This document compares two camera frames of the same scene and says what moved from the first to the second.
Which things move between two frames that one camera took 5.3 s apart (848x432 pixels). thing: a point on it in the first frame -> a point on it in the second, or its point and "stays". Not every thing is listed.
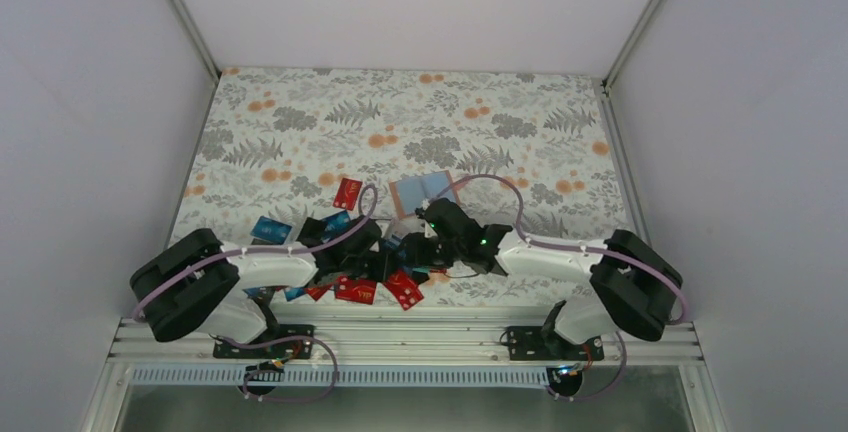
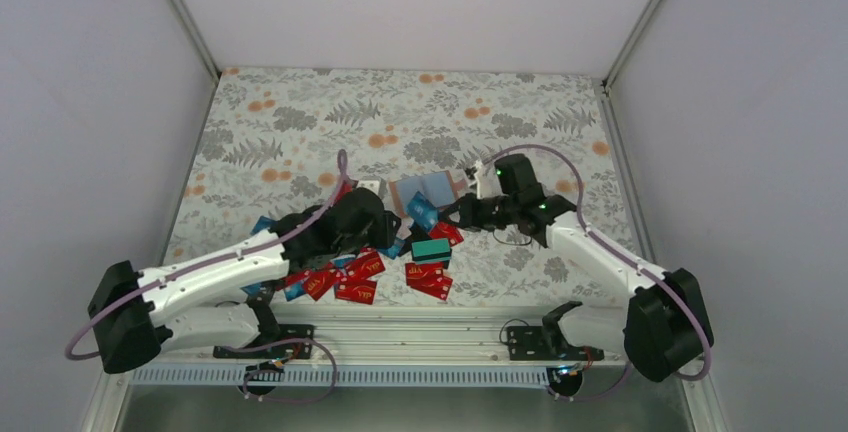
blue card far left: (271, 230) stays
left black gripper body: (353, 268) -> (378, 239)
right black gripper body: (440, 255) -> (486, 219)
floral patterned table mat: (530, 151) stays
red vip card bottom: (355, 290) stays
